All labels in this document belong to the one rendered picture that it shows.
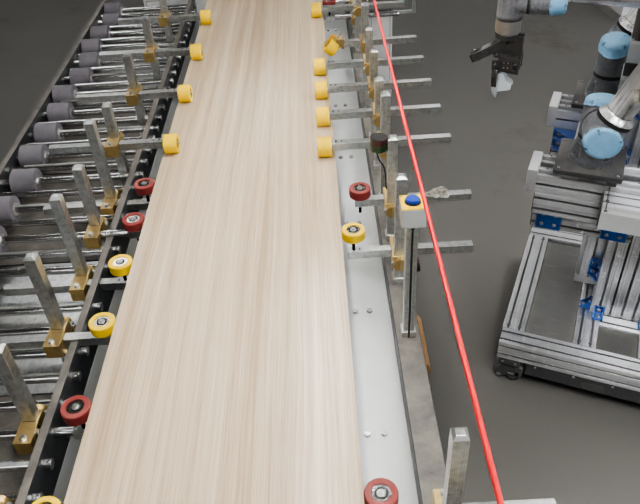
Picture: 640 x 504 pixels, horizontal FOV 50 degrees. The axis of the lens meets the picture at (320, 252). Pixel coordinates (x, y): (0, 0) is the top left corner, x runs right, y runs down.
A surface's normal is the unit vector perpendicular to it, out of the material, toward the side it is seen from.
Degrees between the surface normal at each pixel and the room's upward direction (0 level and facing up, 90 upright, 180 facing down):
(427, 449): 0
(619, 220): 90
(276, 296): 0
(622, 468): 0
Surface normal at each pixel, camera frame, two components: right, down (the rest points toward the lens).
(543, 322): -0.05, -0.77
